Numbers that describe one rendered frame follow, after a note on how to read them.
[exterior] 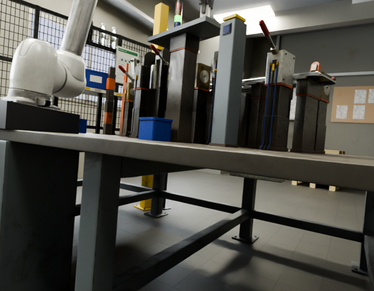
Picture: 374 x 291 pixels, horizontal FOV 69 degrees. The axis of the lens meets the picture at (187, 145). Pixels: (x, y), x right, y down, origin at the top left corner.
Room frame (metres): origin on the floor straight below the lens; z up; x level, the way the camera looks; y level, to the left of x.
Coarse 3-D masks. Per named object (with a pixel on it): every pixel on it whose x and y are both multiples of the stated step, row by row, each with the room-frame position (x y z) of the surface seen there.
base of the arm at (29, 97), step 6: (12, 90) 1.06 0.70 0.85; (18, 90) 1.05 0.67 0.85; (24, 90) 1.06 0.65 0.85; (6, 96) 1.08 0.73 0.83; (12, 96) 1.06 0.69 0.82; (18, 96) 1.05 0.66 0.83; (24, 96) 1.06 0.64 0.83; (30, 96) 1.06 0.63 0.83; (36, 96) 1.08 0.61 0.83; (42, 96) 1.10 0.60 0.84; (48, 96) 1.13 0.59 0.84; (18, 102) 1.01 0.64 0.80; (24, 102) 1.03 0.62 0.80; (30, 102) 1.05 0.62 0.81; (36, 102) 1.07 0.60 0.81; (42, 102) 1.06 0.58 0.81; (48, 102) 1.08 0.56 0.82; (48, 108) 1.12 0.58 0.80; (54, 108) 1.14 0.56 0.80; (60, 108) 1.16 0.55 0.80
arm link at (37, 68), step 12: (24, 48) 1.07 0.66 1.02; (36, 48) 1.07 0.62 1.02; (48, 48) 1.11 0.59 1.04; (24, 60) 1.05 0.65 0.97; (36, 60) 1.07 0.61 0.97; (48, 60) 1.10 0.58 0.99; (12, 72) 1.06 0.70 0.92; (24, 72) 1.05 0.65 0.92; (36, 72) 1.07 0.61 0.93; (48, 72) 1.10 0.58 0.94; (60, 72) 1.18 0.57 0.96; (12, 84) 1.06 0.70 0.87; (24, 84) 1.06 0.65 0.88; (36, 84) 1.07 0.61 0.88; (48, 84) 1.11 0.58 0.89; (60, 84) 1.20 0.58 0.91
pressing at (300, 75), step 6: (306, 72) 1.02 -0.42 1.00; (312, 72) 1.01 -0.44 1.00; (318, 72) 1.00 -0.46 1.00; (258, 78) 1.18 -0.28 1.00; (264, 78) 1.15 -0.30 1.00; (294, 78) 1.11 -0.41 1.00; (300, 78) 1.10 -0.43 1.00; (306, 78) 1.10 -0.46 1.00; (312, 78) 1.09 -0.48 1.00; (318, 78) 1.08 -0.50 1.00; (324, 78) 1.07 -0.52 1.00; (210, 84) 1.38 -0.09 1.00; (246, 84) 1.30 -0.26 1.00; (264, 84) 1.27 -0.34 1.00; (294, 84) 1.22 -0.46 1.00; (324, 84) 1.15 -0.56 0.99; (330, 84) 1.13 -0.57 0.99; (210, 90) 1.52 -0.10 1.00; (246, 90) 1.43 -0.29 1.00
